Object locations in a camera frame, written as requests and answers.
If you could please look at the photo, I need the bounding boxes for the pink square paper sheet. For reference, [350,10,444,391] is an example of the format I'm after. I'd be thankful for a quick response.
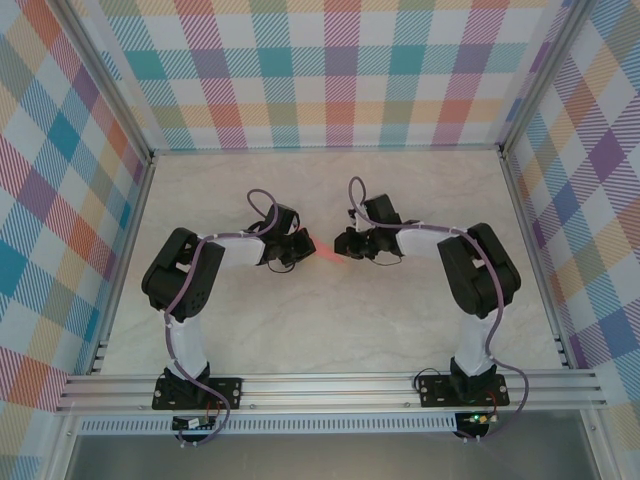
[310,237,347,265]

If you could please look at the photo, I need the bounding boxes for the black circuit board white labels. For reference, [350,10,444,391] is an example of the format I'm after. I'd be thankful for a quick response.
[171,416,220,431]

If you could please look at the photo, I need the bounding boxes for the black circuit board green light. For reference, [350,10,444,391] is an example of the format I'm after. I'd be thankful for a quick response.
[457,410,501,429]

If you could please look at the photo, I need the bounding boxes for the grey metal base panel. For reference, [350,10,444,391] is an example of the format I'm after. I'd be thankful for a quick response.
[64,433,601,480]

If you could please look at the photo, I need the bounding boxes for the thin aluminium wall base rail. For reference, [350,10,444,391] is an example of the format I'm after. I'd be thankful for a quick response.
[149,144,504,156]

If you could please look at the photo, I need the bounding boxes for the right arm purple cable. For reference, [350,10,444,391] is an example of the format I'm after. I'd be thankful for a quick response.
[347,174,531,444]

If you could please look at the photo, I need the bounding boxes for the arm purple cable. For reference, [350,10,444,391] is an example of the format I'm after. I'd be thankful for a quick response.
[347,174,531,444]
[163,187,282,446]

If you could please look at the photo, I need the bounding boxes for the wide aluminium mounting rail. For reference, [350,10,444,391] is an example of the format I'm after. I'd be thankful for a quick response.
[54,369,609,414]

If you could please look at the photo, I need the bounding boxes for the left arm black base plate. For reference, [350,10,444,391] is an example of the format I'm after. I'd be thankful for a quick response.
[152,377,245,411]

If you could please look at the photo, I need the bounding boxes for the aluminium table edge rail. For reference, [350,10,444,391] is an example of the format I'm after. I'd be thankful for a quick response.
[87,154,159,376]
[499,149,571,369]

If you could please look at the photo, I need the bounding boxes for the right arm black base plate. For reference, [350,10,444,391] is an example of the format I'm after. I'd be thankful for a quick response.
[417,374,510,409]

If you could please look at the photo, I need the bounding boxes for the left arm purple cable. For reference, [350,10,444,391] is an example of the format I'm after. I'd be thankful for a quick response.
[163,187,282,446]

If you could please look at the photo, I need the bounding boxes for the slotted white cable duct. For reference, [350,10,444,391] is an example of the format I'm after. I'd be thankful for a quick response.
[79,417,459,435]

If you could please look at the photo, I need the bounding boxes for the aluminium corner post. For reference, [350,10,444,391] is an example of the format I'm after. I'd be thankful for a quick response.
[58,0,154,164]
[499,0,589,156]

